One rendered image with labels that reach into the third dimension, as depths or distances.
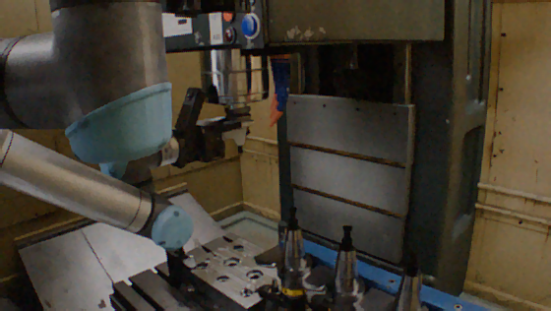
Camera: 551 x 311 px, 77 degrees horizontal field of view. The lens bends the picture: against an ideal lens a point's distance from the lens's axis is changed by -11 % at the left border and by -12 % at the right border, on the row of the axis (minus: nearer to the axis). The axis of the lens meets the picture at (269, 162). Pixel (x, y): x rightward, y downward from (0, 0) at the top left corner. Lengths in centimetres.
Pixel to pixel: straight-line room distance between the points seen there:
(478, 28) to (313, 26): 90
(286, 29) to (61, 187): 40
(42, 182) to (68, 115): 33
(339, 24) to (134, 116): 48
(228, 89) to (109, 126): 61
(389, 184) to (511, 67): 58
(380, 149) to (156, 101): 99
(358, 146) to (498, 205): 59
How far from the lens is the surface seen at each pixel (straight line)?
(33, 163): 60
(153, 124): 26
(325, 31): 65
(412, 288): 56
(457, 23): 113
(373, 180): 125
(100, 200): 63
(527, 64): 143
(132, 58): 25
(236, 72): 85
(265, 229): 224
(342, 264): 61
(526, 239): 158
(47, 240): 189
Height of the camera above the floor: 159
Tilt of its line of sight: 17 degrees down
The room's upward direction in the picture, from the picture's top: 3 degrees counter-clockwise
